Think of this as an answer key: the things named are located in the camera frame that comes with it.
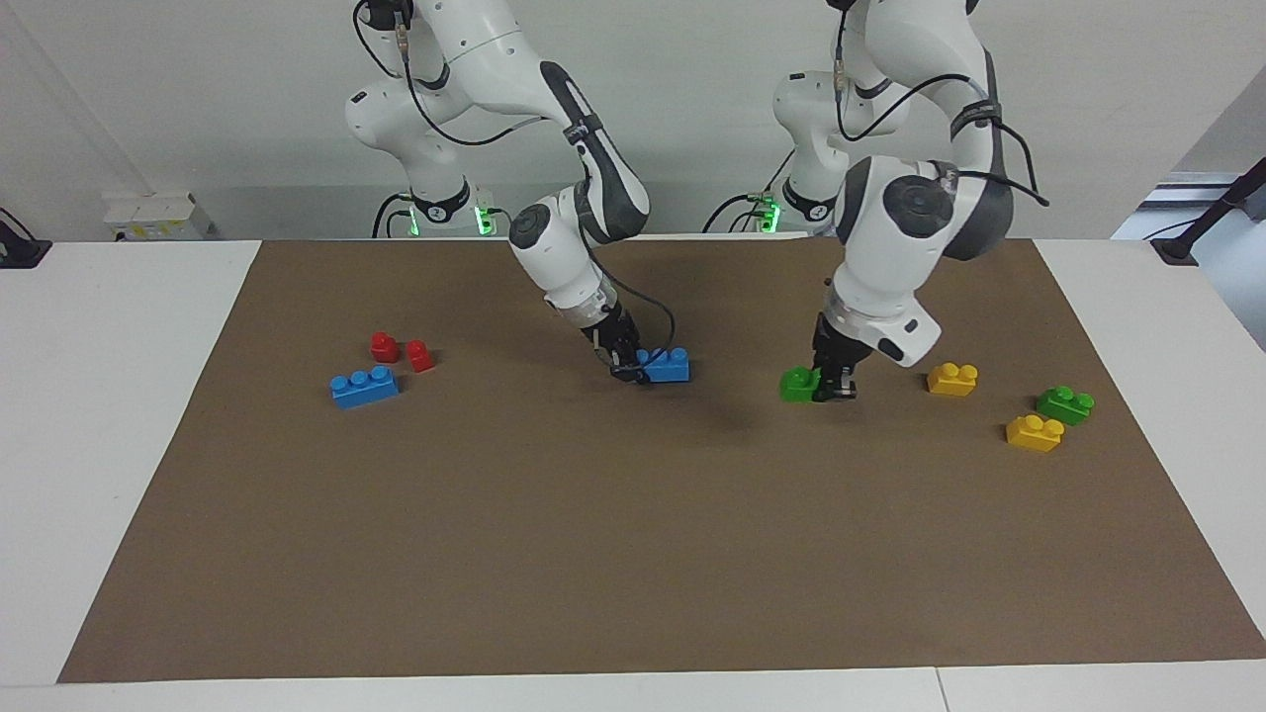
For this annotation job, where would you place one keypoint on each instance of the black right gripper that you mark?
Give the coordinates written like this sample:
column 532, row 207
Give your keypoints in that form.
column 613, row 336

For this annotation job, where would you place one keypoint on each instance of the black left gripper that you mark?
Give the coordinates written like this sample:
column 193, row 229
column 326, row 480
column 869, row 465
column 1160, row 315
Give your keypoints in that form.
column 836, row 351

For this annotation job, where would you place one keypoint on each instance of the green two-stud toy block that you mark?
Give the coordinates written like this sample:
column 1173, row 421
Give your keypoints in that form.
column 1065, row 404
column 794, row 386

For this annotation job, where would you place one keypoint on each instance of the blue three-stud toy block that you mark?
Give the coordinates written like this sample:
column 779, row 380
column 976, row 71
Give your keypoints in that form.
column 364, row 387
column 671, row 370

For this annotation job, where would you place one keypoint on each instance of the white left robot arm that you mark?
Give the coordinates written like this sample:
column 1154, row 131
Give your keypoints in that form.
column 880, row 247

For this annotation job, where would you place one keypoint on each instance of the yellow two-stud toy block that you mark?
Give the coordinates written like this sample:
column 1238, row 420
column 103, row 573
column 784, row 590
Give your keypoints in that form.
column 952, row 379
column 1035, row 433

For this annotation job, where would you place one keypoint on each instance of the brown paper table mat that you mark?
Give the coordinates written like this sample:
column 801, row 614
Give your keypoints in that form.
column 593, row 544

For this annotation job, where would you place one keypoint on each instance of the red single-stud toy block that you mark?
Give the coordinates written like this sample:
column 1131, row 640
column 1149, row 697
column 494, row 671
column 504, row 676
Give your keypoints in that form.
column 384, row 347
column 420, row 356

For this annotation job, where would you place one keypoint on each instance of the black angled stand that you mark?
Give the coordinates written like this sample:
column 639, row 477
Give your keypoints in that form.
column 1177, row 247

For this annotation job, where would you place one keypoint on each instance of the black table clamp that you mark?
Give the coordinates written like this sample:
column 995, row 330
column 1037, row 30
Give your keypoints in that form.
column 20, row 252

